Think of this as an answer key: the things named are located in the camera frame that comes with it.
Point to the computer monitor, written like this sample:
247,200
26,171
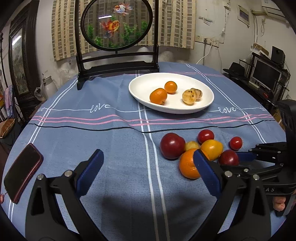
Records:
266,71

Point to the dark framed painting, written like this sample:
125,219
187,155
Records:
19,60

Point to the brown cushion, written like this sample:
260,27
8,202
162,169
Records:
6,128

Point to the yellow-orange tomato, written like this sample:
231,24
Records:
212,149

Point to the pink cloth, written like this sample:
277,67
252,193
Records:
9,102

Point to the large dark red plum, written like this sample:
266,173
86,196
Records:
172,146

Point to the white kettle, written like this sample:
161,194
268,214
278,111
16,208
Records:
48,87

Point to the small dark red plum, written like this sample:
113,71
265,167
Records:
228,158

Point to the small orange kumquat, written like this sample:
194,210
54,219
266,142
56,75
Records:
171,87

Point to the orange mandarin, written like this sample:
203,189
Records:
187,165

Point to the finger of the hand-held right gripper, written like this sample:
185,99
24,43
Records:
247,156
254,171

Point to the large orange kumquat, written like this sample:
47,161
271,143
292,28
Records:
158,96

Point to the black hat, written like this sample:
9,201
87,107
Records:
235,69

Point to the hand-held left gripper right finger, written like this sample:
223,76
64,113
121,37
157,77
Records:
207,172

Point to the framed wall notice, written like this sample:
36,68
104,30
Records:
244,15

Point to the small yellow fruit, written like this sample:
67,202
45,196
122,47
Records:
191,146

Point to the smartphone in red case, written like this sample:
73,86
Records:
23,171

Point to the black speaker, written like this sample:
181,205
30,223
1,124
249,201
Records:
278,54

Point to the white oval plate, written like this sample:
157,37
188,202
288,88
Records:
175,104

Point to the white wall socket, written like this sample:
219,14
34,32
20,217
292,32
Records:
199,38

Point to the white air conditioner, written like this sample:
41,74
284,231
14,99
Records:
272,8

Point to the red cherry tomato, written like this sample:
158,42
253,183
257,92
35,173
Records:
235,143
205,136

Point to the person's right hand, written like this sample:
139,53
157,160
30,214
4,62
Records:
279,204

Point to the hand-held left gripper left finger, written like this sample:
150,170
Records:
90,171

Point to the beige checked curtain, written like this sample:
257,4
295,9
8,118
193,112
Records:
175,23

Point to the spotted yellow loquat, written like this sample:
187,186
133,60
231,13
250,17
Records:
188,97
198,93

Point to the blue striped tablecloth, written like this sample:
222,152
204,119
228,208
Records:
92,129

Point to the round goldfish screen with stand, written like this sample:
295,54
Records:
116,24

